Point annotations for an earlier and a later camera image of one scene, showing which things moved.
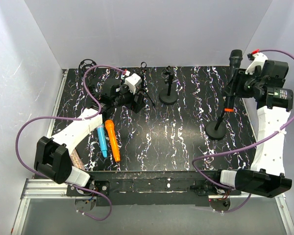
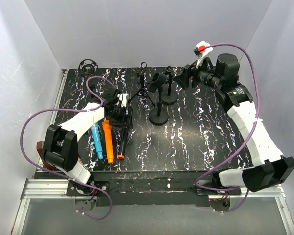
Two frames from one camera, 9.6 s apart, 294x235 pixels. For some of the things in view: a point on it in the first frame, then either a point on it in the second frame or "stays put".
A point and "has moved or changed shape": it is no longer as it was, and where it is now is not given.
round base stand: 215,130 to 159,116
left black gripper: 136,106 to 120,122
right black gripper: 238,78 to 188,71
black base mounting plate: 183,188 stays put
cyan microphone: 101,134 to 95,129
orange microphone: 110,124 to 109,140
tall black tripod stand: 143,65 stays put
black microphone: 235,57 has moved or changed shape
